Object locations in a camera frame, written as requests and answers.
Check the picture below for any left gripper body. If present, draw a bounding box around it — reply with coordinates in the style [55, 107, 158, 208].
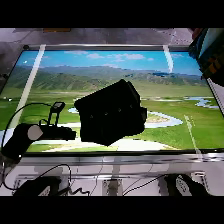
[53, 125, 78, 142]

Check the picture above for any black garment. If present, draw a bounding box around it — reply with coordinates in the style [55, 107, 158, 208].
[73, 78, 149, 147]

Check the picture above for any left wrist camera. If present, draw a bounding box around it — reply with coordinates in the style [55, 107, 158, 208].
[47, 101, 67, 127]

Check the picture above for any silver frame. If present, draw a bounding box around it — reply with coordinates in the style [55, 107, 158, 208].
[0, 43, 224, 197]

